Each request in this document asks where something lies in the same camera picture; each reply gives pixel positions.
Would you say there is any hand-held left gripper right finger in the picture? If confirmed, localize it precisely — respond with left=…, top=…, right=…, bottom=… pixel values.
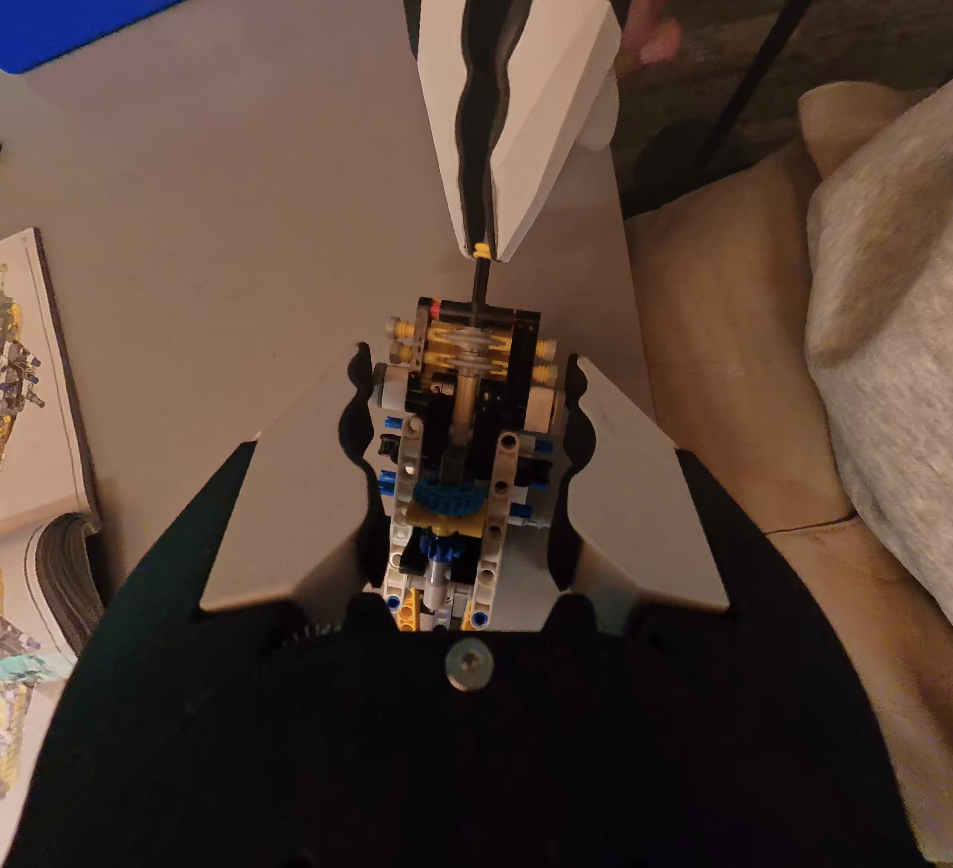
left=548, top=354, right=729, bottom=612

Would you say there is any beige sofa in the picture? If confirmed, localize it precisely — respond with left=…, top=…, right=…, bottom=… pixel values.
left=624, top=79, right=953, bottom=868

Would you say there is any black lego axle yellow bush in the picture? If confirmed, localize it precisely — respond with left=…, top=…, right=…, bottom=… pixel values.
left=471, top=239, right=496, bottom=311

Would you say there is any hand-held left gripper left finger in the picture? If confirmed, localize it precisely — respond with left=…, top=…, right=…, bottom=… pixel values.
left=200, top=341, right=388, bottom=612

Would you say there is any lego technic gearbox assembly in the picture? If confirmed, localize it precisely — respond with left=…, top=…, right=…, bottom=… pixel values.
left=372, top=295, right=570, bottom=634

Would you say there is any black metal table leg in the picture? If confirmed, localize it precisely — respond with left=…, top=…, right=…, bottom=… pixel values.
left=696, top=0, right=953, bottom=150

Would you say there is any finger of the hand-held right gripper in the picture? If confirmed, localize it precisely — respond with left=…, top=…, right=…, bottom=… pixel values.
left=491, top=0, right=622, bottom=262
left=417, top=0, right=533, bottom=260

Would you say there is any lego instruction booklet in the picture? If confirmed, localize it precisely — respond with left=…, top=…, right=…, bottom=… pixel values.
left=0, top=228, right=107, bottom=802

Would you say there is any dark brown rug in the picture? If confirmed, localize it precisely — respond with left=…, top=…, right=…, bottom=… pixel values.
left=618, top=0, right=953, bottom=215

